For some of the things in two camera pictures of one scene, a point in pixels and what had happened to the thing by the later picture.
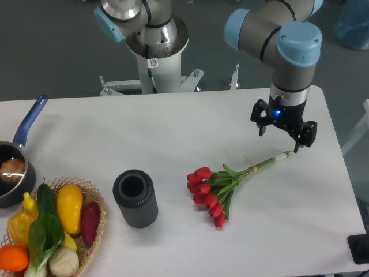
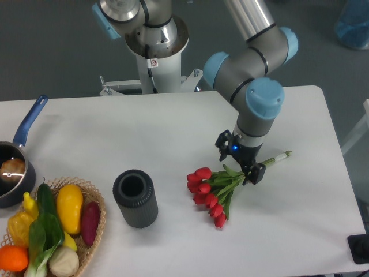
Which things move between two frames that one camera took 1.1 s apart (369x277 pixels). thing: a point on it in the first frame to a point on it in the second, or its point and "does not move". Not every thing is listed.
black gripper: x=290 y=116 to x=243 y=154
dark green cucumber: x=46 y=200 does not move
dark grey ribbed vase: x=134 y=191 does not move
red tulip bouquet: x=214 y=188 does not move
